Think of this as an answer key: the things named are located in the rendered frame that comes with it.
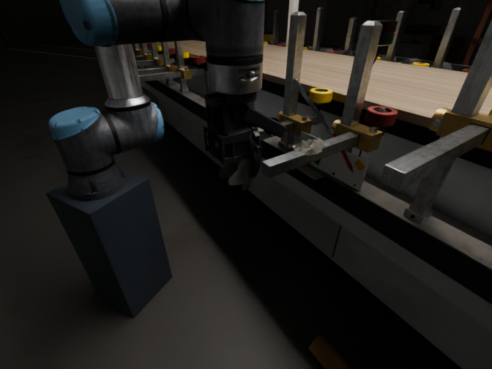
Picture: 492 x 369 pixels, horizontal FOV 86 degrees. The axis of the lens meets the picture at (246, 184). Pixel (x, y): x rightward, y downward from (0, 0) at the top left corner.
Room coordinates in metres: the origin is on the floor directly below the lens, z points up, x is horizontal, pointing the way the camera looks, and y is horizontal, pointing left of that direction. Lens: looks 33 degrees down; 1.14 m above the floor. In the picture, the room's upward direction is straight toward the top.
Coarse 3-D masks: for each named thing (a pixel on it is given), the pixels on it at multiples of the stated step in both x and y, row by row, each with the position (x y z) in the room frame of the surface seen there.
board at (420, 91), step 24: (192, 48) 2.25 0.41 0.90; (264, 48) 2.25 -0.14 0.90; (264, 72) 1.31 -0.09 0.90; (312, 72) 1.31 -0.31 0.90; (336, 72) 1.31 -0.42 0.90; (384, 72) 1.31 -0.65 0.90; (408, 72) 1.31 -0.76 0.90; (432, 72) 1.31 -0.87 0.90; (456, 72) 1.31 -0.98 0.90; (336, 96) 0.95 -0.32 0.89; (384, 96) 0.90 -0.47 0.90; (408, 96) 0.90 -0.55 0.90; (432, 96) 0.90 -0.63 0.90; (456, 96) 0.90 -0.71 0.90; (408, 120) 0.73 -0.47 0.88
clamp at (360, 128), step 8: (336, 120) 0.75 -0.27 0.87; (344, 128) 0.71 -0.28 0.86; (352, 128) 0.69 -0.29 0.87; (360, 128) 0.69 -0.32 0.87; (368, 128) 0.69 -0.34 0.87; (360, 136) 0.66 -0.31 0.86; (368, 136) 0.64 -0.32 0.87; (376, 136) 0.65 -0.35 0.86; (360, 144) 0.66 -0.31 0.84; (368, 144) 0.64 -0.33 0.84; (376, 144) 0.65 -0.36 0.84
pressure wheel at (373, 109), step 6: (372, 108) 0.75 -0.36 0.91; (378, 108) 0.75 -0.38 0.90; (384, 108) 0.73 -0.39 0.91; (390, 108) 0.74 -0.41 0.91; (366, 114) 0.74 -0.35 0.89; (372, 114) 0.72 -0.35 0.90; (378, 114) 0.70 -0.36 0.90; (384, 114) 0.70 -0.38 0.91; (390, 114) 0.70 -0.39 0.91; (396, 114) 0.70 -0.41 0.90; (366, 120) 0.73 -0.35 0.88; (372, 120) 0.71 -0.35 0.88; (378, 120) 0.70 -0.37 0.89; (384, 120) 0.70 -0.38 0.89; (390, 120) 0.70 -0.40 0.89; (378, 126) 0.72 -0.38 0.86; (384, 126) 0.70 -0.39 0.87
